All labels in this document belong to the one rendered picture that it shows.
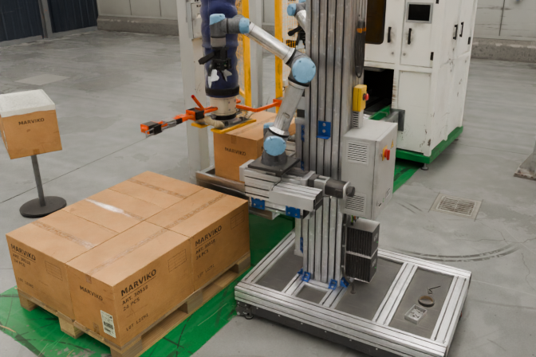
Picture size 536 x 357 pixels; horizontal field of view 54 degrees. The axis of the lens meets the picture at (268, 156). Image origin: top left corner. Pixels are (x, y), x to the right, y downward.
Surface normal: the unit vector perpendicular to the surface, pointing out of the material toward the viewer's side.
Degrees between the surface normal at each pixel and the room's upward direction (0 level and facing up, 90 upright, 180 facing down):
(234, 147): 90
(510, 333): 0
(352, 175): 90
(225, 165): 90
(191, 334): 0
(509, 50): 90
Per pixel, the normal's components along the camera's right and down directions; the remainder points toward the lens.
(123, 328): 0.83, 0.19
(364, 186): -0.48, 0.33
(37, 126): 0.52, 0.30
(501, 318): -0.01, -0.93
